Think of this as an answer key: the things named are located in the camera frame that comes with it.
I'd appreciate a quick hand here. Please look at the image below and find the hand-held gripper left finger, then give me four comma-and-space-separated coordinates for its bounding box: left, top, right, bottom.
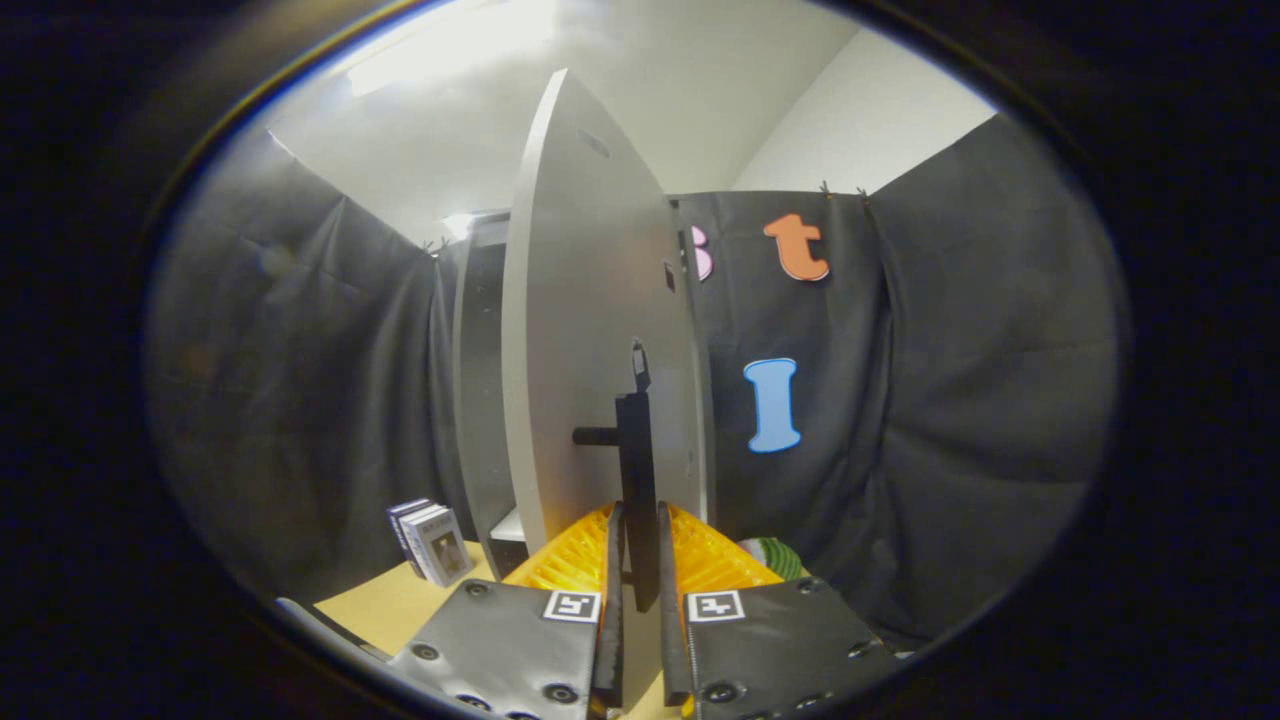
388, 502, 627, 720

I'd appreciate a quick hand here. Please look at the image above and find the black backdrop cloth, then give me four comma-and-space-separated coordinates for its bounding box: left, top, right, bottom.
145, 115, 1121, 651

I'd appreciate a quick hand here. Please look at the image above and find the grey shoe cabinet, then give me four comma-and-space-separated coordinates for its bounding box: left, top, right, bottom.
452, 208, 531, 579

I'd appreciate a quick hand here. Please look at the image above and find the grey shoe cabinet door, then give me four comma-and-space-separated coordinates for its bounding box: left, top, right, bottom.
500, 68, 714, 561

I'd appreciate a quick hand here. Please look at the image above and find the blue cover book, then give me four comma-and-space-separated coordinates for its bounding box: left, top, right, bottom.
388, 498, 436, 579

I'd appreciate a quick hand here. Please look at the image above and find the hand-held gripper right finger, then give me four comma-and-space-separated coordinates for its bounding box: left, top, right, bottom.
657, 501, 903, 720

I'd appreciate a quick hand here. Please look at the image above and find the white lace-up shoe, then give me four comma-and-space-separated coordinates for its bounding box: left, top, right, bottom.
738, 537, 805, 583

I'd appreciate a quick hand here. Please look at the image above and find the black door handle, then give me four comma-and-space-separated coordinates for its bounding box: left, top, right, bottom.
572, 338, 663, 613

